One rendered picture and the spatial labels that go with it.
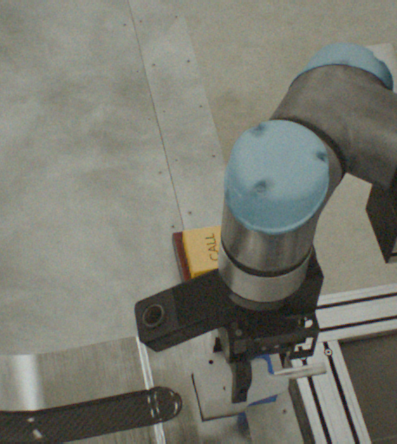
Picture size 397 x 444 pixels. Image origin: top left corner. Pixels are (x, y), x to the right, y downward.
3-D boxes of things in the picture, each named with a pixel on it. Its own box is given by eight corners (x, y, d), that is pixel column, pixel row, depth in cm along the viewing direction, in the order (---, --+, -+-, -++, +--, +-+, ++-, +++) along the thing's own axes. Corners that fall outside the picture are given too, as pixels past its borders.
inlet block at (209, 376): (315, 357, 117) (322, 334, 113) (328, 401, 115) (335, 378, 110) (192, 378, 116) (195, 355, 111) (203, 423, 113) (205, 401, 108)
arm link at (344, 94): (425, 133, 96) (374, 225, 91) (307, 83, 99) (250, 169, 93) (445, 71, 90) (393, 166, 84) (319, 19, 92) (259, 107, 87)
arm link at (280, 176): (354, 133, 83) (305, 214, 79) (334, 217, 93) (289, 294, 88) (260, 93, 85) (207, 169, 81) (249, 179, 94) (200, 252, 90)
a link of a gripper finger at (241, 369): (251, 413, 104) (253, 349, 98) (235, 415, 104) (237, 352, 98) (239, 375, 107) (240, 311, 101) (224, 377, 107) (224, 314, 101)
